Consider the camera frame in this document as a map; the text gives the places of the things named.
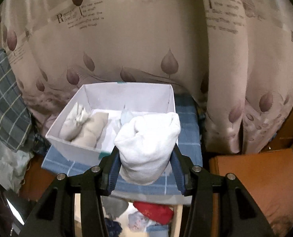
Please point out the blue checked cloth cover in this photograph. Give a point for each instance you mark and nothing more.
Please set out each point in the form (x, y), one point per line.
(188, 133)

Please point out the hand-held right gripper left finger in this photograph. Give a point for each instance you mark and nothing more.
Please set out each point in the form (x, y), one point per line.
(113, 170)

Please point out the pale grey banded underwear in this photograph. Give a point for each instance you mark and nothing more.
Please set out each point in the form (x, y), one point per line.
(125, 117)

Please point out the light grey underwear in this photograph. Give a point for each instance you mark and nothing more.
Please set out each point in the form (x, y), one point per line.
(72, 126)

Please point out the navy floral underwear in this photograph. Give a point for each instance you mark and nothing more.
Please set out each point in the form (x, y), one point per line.
(113, 228)

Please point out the white plastic bag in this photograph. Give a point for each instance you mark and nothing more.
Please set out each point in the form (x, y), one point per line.
(3, 167)

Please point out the white cardboard box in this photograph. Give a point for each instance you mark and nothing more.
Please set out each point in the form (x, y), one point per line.
(126, 96)

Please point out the leaf print curtain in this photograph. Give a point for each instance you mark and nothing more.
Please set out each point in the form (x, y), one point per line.
(136, 42)

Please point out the white sock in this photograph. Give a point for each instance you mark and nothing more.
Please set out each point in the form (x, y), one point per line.
(146, 148)

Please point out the red underwear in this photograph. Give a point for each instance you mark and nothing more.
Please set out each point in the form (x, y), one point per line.
(154, 212)

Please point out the light floral underwear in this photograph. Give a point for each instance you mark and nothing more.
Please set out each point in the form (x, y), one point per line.
(139, 222)

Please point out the brown wooden chair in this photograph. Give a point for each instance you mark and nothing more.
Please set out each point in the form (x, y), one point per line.
(255, 177)

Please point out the grey plaid cloth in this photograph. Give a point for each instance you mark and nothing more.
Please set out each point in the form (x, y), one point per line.
(3, 103)

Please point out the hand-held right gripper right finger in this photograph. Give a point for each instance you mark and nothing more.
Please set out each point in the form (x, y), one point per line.
(178, 172)

